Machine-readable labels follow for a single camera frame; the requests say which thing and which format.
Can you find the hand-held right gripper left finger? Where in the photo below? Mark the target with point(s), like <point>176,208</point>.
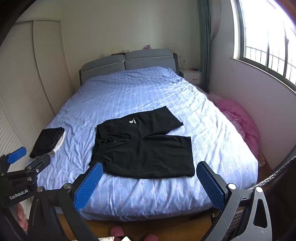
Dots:
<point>89,185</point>

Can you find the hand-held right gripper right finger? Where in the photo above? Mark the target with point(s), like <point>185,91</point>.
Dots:
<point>210,187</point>

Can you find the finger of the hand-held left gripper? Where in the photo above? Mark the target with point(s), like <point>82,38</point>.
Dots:
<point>16,154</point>
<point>38,164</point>

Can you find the black pants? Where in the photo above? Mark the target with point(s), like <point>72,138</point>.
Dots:
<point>143,150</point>

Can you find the person's left hand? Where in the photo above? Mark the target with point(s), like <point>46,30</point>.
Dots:
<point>22,219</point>

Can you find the folded black garment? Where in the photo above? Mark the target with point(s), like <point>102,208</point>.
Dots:
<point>46,141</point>

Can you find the folded white garment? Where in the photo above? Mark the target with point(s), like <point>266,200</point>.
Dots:
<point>59,144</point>

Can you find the pink slipper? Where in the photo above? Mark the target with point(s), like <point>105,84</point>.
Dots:
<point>116,231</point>
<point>150,237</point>

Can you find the white paper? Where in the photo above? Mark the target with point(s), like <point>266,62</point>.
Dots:
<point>107,239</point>

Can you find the pink blanket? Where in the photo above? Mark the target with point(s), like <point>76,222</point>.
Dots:
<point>240,120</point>

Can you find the cream sliding-door wardrobe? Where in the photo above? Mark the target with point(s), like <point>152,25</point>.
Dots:
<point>27,81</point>

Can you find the bed with blue checked sheet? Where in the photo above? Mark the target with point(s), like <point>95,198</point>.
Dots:
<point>138,97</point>

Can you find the white nightstand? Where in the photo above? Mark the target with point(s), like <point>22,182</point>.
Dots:
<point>191,76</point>

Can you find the grey padded headboard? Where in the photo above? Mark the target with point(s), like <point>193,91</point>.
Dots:
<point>148,59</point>

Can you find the green curtain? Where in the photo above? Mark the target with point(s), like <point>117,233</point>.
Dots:
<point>204,46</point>

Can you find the pink toy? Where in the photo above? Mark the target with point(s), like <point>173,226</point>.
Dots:
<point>148,47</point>

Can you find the barred window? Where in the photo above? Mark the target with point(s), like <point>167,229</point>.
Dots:
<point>266,34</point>

